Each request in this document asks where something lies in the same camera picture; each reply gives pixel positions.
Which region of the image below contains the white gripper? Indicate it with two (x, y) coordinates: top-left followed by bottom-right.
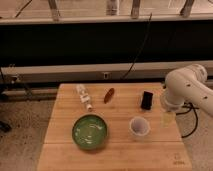
(160, 91), (184, 127)

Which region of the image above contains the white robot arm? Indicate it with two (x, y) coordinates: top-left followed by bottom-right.
(160, 64), (213, 126)

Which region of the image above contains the black rectangular block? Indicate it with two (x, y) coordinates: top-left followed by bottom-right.
(141, 91), (153, 110)

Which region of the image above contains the translucent plastic cup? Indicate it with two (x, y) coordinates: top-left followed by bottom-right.
(129, 116), (150, 137)

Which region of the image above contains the green bowl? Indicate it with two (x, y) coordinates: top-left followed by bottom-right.
(72, 114), (108, 150)

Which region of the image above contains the clear plastic bottle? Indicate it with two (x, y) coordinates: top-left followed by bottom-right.
(76, 84), (93, 112)

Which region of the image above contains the black floor cable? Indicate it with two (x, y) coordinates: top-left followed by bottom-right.
(175, 102), (200, 139)

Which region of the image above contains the grey metal rail beam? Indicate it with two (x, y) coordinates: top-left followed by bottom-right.
(2, 60), (213, 83)

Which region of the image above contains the black hanging cable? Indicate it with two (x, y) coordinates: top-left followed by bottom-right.
(120, 12), (153, 81)

